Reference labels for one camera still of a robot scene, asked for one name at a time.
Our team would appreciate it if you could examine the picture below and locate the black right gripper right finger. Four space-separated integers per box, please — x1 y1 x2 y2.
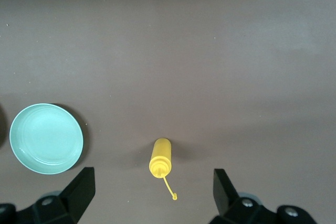
209 168 318 224

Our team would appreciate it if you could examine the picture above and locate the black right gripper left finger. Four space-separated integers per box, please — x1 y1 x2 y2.
0 166 96 224

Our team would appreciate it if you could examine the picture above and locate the yellow mustard squeeze bottle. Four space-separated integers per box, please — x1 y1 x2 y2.
149 137 179 201

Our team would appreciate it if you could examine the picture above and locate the mint green plate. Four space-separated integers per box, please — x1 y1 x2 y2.
9 103 84 175

